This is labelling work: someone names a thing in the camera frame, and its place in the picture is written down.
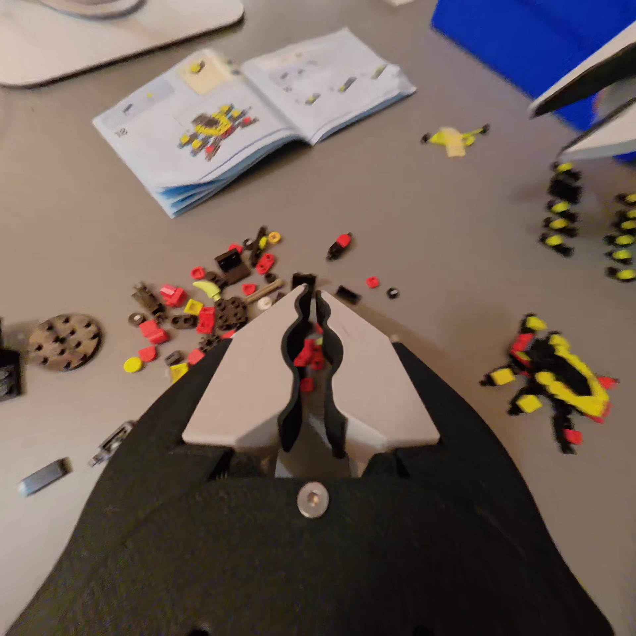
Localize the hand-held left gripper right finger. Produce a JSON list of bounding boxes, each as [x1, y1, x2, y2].
[[315, 290, 441, 479]]

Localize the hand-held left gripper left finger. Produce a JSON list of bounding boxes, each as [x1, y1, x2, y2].
[[182, 285, 314, 479]]

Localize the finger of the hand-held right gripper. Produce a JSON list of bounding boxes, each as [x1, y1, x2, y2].
[[528, 35, 636, 119], [557, 99, 636, 161]]

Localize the group of black yellow-studded lego legs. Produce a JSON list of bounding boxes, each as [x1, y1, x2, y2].
[[539, 161, 636, 283]]

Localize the pile of lego pieces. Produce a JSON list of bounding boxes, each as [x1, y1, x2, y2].
[[123, 226, 400, 393]]

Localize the yellow black lego spider model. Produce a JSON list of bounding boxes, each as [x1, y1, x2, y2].
[[479, 313, 619, 455]]

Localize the black lego clip plate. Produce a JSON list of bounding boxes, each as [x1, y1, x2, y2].
[[88, 420, 136, 468]]

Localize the yellow-green lego axle piece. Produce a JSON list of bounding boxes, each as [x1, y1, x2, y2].
[[421, 124, 492, 158]]

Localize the black red lego hinge piece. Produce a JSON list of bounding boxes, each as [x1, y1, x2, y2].
[[325, 232, 354, 261]]

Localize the black round lego plate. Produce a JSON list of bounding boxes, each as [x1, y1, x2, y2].
[[27, 313, 103, 372]]

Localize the black flat lego tile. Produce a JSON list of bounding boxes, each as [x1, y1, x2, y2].
[[18, 457, 73, 498]]

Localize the black stacked lego bricks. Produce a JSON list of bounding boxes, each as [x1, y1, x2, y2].
[[0, 318, 25, 402]]

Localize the blue lego instruction booklet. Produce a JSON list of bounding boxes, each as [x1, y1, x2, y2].
[[92, 27, 417, 219]]

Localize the blue plastic bin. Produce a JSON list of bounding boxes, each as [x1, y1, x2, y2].
[[431, 0, 636, 165]]

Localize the white laptop stand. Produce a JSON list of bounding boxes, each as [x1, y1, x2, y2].
[[0, 0, 245, 89]]

